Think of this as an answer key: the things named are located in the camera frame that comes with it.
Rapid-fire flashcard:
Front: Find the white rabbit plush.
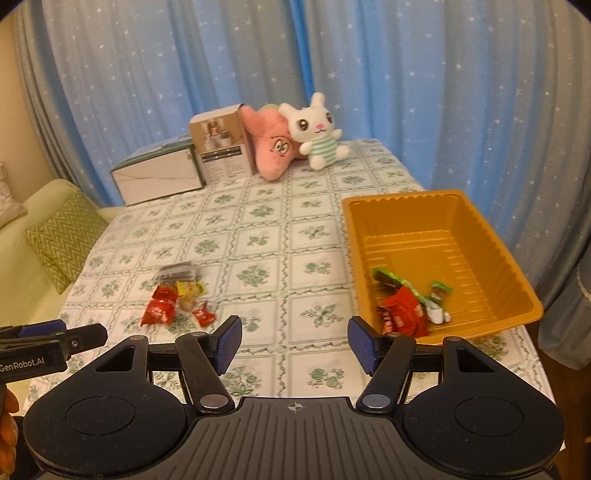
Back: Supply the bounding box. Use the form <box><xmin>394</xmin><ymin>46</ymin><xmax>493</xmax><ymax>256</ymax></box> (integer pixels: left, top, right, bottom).
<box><xmin>277</xmin><ymin>92</ymin><xmax>349</xmax><ymax>171</ymax></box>

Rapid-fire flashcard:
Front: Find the green candy bar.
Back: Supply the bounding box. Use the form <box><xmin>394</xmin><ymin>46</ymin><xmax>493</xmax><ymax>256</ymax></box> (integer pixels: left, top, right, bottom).
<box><xmin>372</xmin><ymin>267</ymin><xmax>426</xmax><ymax>304</ymax></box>

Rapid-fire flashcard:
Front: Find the person left hand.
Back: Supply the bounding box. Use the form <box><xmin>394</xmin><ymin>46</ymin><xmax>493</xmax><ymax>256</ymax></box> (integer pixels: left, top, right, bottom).
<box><xmin>1</xmin><ymin>389</ymin><xmax>19</xmax><ymax>476</ymax></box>

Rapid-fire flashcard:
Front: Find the blue star curtain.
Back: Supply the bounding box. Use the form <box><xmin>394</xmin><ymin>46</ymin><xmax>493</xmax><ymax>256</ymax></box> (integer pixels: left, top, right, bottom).
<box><xmin>14</xmin><ymin>1</ymin><xmax>590</xmax><ymax>368</ymax></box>

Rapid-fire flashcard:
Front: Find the clear black snack bag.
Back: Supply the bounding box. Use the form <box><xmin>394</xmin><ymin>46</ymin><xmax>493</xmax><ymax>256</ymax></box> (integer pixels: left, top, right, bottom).
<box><xmin>155</xmin><ymin>261</ymin><xmax>200</xmax><ymax>284</ymax></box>

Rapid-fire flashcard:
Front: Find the small red candy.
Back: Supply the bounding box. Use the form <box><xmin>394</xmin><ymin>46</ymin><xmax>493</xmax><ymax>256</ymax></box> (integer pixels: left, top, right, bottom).
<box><xmin>191</xmin><ymin>300</ymin><xmax>216</xmax><ymax>328</ymax></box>

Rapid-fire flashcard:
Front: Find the brown clear-wrapped candy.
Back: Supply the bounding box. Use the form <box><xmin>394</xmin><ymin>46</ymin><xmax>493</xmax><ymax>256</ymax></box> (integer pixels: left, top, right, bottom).
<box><xmin>178</xmin><ymin>294</ymin><xmax>197</xmax><ymax>312</ymax></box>

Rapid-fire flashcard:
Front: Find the large red snack packet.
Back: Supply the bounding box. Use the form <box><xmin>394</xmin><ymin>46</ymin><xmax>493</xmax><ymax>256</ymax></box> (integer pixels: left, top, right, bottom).
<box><xmin>140</xmin><ymin>285</ymin><xmax>178</xmax><ymax>326</ymax></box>

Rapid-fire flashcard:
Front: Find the floral green white tablecloth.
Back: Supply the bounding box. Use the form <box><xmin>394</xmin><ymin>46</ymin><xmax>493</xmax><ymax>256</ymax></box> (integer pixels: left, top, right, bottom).
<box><xmin>20</xmin><ymin>138</ymin><xmax>555</xmax><ymax>416</ymax></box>

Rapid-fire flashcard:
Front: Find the green zigzag cushion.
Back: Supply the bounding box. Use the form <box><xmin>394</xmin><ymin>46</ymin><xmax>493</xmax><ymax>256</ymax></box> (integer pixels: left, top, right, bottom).
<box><xmin>24</xmin><ymin>191</ymin><xmax>108</xmax><ymax>294</ymax></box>

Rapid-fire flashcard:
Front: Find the orange plastic tray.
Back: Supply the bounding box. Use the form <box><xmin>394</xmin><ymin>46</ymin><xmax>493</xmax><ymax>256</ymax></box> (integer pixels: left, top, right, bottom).
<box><xmin>342</xmin><ymin>190</ymin><xmax>543</xmax><ymax>345</ymax></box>

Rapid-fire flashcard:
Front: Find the yellow candy packet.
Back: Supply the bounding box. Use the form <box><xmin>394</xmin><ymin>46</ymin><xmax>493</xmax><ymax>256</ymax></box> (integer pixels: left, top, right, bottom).
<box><xmin>176</xmin><ymin>280</ymin><xmax>205</xmax><ymax>298</ymax></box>

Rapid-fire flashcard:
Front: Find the pink starfish plush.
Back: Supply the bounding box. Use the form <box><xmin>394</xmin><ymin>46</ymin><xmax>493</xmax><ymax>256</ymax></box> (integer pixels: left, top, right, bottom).
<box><xmin>239</xmin><ymin>104</ymin><xmax>304</xmax><ymax>181</ymax></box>

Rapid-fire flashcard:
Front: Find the green sofa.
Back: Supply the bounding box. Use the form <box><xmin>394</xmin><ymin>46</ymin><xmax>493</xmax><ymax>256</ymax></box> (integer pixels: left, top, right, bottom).
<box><xmin>1</xmin><ymin>179</ymin><xmax>78</xmax><ymax>326</ymax></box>

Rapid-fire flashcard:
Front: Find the white flat box green edge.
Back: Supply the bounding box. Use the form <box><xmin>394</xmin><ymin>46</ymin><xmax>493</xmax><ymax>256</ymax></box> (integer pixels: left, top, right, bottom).
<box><xmin>111</xmin><ymin>136</ymin><xmax>205</xmax><ymax>206</ymax></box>

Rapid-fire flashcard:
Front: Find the brown product box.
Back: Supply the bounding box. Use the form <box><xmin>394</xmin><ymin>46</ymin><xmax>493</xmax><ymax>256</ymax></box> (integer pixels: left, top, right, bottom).
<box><xmin>188</xmin><ymin>104</ymin><xmax>256</xmax><ymax>184</ymax></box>

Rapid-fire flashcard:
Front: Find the beige cushion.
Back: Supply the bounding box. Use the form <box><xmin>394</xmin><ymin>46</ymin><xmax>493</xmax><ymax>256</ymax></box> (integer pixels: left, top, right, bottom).
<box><xmin>0</xmin><ymin>162</ymin><xmax>27</xmax><ymax>228</ymax></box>

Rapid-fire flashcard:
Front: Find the green-wrapped brown candy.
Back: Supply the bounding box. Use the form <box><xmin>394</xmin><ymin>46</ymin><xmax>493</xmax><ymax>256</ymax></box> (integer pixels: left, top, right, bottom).
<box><xmin>425</xmin><ymin>281</ymin><xmax>453</xmax><ymax>325</ymax></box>

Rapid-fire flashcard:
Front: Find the red gold snack packet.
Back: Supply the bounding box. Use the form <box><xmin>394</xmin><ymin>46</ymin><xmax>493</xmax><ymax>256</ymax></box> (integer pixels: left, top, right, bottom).
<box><xmin>379</xmin><ymin>287</ymin><xmax>430</xmax><ymax>338</ymax></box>

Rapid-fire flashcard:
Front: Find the red square snack packet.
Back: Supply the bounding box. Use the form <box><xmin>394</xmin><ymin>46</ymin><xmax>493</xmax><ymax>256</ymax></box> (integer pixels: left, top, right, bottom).
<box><xmin>377</xmin><ymin>306</ymin><xmax>398</xmax><ymax>335</ymax></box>

